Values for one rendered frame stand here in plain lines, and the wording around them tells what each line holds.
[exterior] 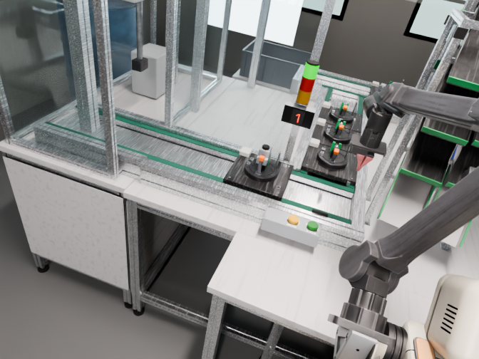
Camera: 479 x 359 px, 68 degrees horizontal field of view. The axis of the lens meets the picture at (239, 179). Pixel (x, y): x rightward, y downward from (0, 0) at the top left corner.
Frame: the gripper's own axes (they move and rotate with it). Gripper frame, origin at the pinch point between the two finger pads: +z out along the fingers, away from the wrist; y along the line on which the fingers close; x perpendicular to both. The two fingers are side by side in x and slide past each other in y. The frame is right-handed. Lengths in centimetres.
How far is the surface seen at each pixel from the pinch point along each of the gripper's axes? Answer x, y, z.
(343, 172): -37.6, -0.5, 26.9
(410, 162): -16.9, -17.8, 2.4
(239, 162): -20, 43, 26
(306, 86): -28.8, 24.4, -9.6
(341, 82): -161, 10, 33
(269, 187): -10.3, 26.5, 26.2
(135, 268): 8, 77, 83
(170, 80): -33, 81, 4
